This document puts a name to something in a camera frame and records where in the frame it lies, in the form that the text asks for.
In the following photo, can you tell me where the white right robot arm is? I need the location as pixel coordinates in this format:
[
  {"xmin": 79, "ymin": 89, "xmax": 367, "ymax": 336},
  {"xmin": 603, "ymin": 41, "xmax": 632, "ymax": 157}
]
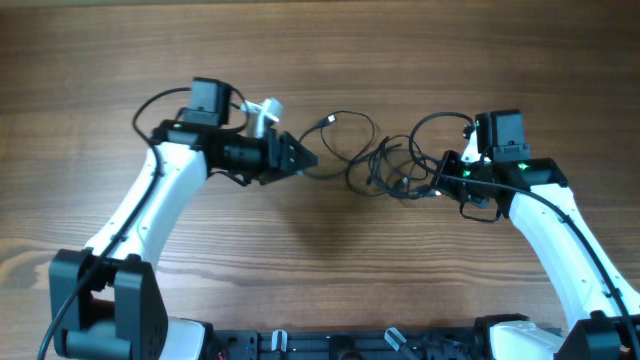
[{"xmin": 432, "ymin": 110, "xmax": 639, "ymax": 359}]

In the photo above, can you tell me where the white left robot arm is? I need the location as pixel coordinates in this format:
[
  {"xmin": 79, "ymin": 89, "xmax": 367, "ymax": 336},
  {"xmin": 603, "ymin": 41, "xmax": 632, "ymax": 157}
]
[{"xmin": 40, "ymin": 77, "xmax": 318, "ymax": 359}]

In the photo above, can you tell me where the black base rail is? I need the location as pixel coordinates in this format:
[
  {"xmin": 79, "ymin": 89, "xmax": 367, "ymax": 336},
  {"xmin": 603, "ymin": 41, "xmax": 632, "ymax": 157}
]
[{"xmin": 213, "ymin": 327, "xmax": 494, "ymax": 360}]

